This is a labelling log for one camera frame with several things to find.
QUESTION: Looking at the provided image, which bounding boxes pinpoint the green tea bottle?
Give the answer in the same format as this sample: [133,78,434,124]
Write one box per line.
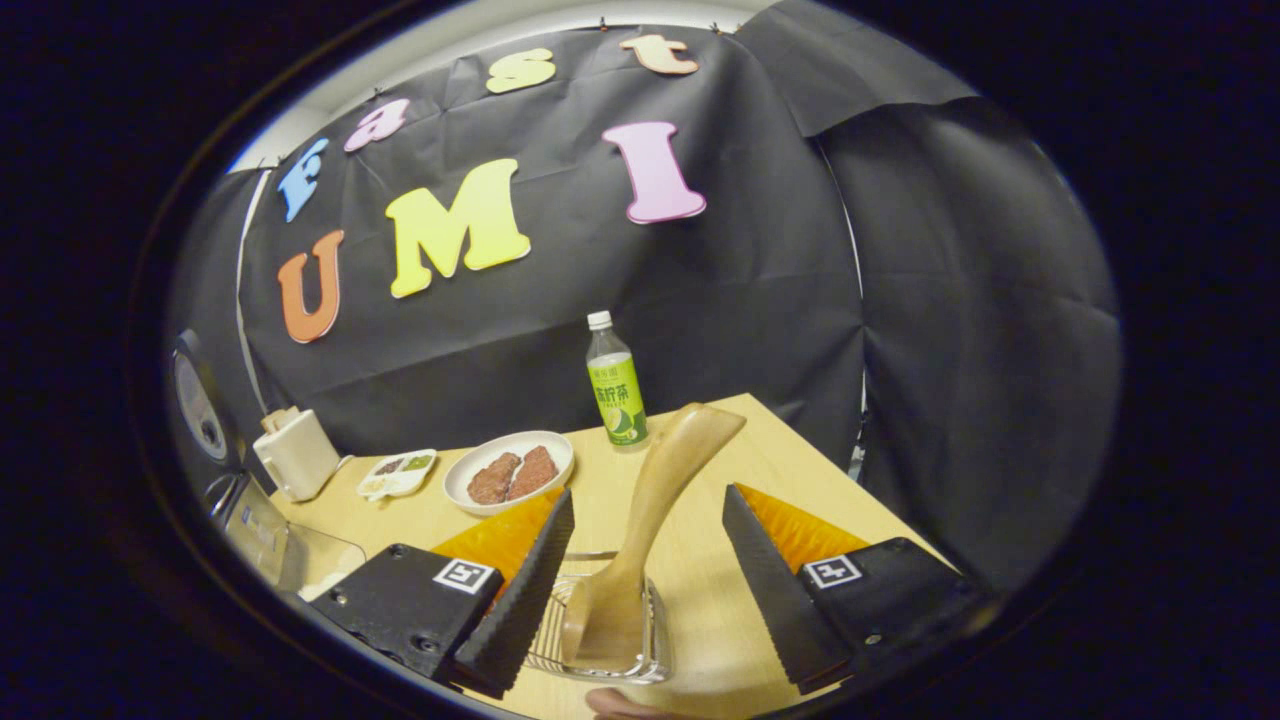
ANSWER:
[585,310,650,451]

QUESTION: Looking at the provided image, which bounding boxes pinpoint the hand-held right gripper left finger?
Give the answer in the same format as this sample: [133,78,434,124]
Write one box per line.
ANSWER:
[310,487,576,699]

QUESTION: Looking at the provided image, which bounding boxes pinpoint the white oval plate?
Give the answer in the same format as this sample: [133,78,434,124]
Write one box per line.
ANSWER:
[443,430,577,518]

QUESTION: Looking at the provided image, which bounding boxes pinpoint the black silver rice cooker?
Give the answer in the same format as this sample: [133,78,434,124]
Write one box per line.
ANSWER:
[165,330,293,593]

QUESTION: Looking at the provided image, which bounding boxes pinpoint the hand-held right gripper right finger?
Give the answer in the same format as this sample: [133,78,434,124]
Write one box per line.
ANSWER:
[722,483,1001,696]

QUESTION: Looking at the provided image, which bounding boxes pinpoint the white seasoning tray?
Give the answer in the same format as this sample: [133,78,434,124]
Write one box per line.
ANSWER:
[357,449,438,501]

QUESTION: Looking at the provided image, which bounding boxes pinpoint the brown meat piece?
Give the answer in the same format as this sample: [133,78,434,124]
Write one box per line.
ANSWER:
[505,445,561,501]
[467,452,523,506]

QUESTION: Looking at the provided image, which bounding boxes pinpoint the black backdrop cloth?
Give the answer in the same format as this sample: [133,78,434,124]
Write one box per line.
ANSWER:
[165,0,1123,601]

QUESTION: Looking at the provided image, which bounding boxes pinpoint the white toaster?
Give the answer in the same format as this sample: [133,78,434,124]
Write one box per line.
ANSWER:
[253,405,343,502]

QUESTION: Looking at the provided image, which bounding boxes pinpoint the metal wire chopstick holder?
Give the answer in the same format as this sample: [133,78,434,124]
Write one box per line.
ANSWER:
[520,548,674,686]

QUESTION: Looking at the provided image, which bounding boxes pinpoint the wooden spoon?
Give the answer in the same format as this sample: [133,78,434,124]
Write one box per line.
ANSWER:
[562,403,747,667]

